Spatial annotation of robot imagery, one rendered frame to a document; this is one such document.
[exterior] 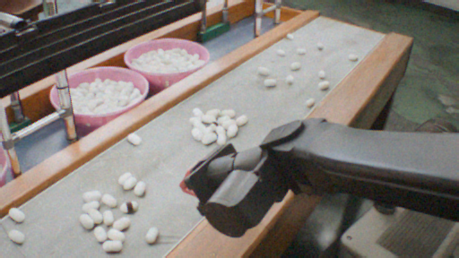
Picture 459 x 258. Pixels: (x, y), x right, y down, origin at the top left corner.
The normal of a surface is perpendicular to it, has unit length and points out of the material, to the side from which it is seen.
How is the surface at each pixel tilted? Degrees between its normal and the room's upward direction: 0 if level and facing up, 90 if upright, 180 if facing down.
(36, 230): 0
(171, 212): 0
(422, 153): 44
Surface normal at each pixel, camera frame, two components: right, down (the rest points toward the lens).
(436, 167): -0.62, -0.75
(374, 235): 0.04, -0.83
